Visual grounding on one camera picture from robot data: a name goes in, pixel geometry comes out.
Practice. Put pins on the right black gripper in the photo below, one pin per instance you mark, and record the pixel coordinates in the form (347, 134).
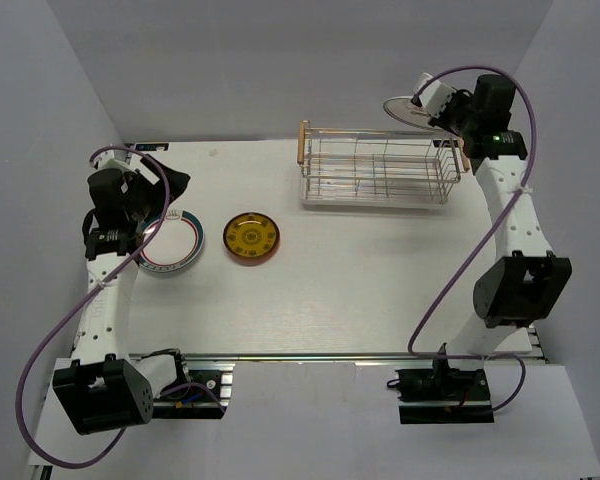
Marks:
(458, 96)

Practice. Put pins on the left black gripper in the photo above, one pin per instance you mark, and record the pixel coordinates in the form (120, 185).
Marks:
(134, 179)

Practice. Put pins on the white plate green rim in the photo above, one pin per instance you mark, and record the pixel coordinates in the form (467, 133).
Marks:
(180, 238)

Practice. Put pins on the white plate red lettering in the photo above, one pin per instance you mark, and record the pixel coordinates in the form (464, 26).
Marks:
(166, 270)

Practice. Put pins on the yellow patterned plate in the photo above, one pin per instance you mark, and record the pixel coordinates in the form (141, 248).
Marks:
(251, 233)

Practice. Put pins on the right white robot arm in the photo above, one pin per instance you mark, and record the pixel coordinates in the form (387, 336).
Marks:
(527, 277)

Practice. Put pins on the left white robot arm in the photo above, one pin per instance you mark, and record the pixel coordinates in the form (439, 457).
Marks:
(103, 388)

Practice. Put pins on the black label sticker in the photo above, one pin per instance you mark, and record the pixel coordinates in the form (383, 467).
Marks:
(151, 147)

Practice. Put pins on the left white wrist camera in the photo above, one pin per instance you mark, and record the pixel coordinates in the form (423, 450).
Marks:
(110, 158)

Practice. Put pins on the metal wire dish rack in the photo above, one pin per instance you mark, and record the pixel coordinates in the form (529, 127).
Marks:
(377, 168)

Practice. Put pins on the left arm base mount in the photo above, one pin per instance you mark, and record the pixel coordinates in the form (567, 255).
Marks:
(200, 391)

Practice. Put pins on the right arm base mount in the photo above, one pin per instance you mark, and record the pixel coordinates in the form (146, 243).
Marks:
(440, 395)

